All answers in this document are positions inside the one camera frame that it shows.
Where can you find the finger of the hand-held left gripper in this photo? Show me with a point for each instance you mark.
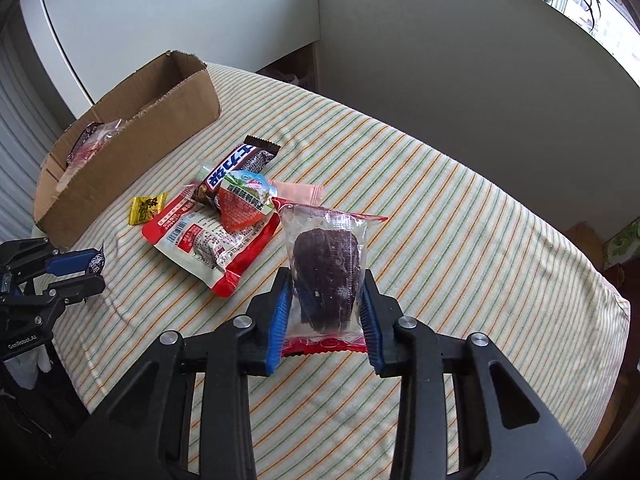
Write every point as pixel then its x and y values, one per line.
pixel 70 262
pixel 80 289

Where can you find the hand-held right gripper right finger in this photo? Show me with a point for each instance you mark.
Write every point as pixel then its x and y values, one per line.
pixel 370 320

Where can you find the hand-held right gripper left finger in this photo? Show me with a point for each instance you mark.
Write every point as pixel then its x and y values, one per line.
pixel 280 320

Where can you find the small black snack packet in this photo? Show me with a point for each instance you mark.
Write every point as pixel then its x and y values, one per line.
pixel 97 261

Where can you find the clear packet with brown cake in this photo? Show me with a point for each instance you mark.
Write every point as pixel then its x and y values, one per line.
pixel 325 260

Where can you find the yellow candy packet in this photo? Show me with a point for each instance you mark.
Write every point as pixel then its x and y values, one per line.
pixel 146 210

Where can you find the red white snack packet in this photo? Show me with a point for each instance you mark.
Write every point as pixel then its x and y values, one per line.
pixel 200 240

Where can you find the cardboard box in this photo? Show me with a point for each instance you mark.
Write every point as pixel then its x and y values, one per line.
pixel 130 160

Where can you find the red jelly packet green top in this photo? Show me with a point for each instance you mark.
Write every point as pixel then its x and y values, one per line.
pixel 245 205

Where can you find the pink snack packet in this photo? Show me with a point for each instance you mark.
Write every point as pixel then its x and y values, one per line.
pixel 300 191

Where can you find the brown chocolate bar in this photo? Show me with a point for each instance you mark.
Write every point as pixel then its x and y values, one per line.
pixel 87 132
pixel 240 167

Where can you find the bagged sliced bread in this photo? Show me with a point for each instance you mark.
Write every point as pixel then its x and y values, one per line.
pixel 111 132

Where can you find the striped tablecloth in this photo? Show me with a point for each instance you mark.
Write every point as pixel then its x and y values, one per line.
pixel 450 260

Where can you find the white ribbed panel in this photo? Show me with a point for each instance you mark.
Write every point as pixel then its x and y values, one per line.
pixel 20 135

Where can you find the dark wooden cabinet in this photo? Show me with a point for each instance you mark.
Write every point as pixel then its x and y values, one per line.
pixel 582 240

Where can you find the green printed box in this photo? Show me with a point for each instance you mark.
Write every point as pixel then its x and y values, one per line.
pixel 625 245

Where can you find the white cabinet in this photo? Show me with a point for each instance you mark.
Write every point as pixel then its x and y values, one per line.
pixel 175 10

